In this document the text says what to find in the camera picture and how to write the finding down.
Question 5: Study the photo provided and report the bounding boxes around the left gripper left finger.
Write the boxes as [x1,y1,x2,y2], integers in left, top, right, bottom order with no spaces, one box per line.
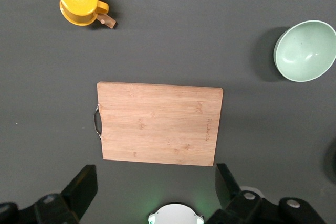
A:
[61,164,99,219]

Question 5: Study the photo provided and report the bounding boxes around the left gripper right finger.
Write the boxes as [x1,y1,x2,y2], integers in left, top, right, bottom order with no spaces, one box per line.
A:
[215,163,242,209]

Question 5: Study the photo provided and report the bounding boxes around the wooden cutting board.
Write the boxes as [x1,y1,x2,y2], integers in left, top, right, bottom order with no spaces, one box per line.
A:
[93,81,224,167]

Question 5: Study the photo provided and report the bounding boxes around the light green bowl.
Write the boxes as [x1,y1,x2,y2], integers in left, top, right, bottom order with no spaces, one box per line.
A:
[273,19,336,82]

